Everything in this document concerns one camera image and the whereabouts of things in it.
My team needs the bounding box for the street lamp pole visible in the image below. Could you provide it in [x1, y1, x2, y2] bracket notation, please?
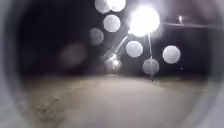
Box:
[129, 5, 160, 81]

